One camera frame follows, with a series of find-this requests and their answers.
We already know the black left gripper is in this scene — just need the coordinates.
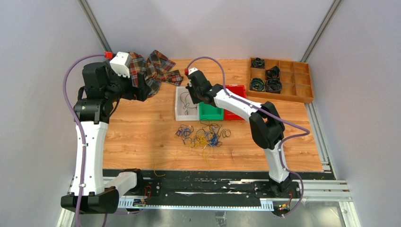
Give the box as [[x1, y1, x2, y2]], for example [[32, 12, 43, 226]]
[[104, 66, 151, 103]]

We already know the yellow wire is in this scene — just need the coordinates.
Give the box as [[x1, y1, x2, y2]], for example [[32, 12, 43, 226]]
[[153, 133, 220, 178]]

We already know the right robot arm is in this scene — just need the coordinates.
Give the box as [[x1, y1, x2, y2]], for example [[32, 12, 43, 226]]
[[185, 68, 291, 197]]

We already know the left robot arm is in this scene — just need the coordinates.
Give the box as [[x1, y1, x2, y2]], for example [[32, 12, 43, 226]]
[[61, 61, 149, 214]]

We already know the green plastic bin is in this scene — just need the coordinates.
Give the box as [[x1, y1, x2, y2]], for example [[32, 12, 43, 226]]
[[199, 102, 224, 121]]

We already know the white plastic bin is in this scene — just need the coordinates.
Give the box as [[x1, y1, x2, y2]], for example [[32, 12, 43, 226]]
[[174, 87, 199, 121]]

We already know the plaid cloth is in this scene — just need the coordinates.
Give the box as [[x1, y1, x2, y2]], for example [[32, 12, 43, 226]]
[[128, 50, 183, 98]]

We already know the red plastic bin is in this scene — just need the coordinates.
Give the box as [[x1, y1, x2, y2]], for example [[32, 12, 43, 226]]
[[223, 85, 247, 121]]

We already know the wooden compartment tray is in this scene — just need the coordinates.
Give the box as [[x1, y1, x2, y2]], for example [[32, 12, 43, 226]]
[[245, 58, 314, 104]]

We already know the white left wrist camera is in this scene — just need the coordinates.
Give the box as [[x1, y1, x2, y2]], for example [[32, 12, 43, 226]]
[[110, 52, 132, 78]]

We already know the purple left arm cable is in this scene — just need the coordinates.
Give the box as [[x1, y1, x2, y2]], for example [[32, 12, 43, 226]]
[[62, 52, 113, 227]]

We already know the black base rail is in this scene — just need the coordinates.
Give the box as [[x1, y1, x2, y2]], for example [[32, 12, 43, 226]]
[[102, 169, 301, 209]]

